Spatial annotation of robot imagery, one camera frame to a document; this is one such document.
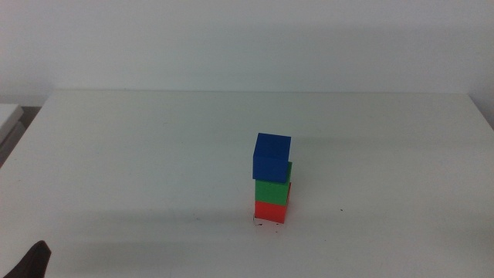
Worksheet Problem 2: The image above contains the green cube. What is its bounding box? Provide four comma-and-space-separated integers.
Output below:
254, 161, 293, 206

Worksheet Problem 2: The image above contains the red cube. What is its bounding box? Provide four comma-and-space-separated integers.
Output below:
254, 181, 293, 225

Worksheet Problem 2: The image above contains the blue cube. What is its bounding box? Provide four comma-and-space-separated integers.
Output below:
252, 132, 293, 184

